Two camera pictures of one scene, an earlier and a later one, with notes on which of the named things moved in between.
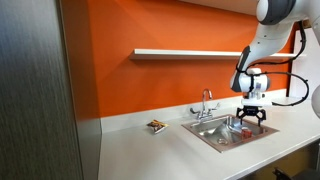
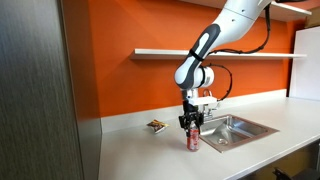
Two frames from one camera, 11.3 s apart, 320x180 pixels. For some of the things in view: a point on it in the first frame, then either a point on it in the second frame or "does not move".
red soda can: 246,132 → 192,141
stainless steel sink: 224,132 does not move
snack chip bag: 157,125 does not move
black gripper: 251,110 → 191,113
